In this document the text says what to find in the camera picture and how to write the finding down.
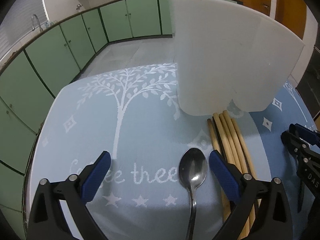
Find light bamboo chopstick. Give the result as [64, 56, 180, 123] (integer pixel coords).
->
[207, 119, 232, 224]

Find red patterned chopstick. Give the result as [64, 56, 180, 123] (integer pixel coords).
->
[231, 118, 258, 179]
[212, 113, 252, 240]

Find silver metal spoon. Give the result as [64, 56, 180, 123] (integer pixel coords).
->
[178, 148, 208, 239]

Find green lower kitchen cabinets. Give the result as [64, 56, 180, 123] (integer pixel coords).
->
[1, 0, 172, 238]

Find dark blue placemat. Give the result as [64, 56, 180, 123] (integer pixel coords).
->
[247, 80, 320, 240]

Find black shelf rack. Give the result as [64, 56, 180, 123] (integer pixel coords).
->
[294, 45, 320, 120]

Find white double utensil holder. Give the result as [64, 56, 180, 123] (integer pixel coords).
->
[169, 0, 304, 116]

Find light blue placemat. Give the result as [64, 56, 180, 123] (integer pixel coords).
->
[28, 63, 212, 239]

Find chrome sink faucet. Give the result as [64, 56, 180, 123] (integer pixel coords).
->
[31, 14, 43, 32]

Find window roller blind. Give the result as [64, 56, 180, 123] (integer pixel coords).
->
[1, 0, 47, 57]

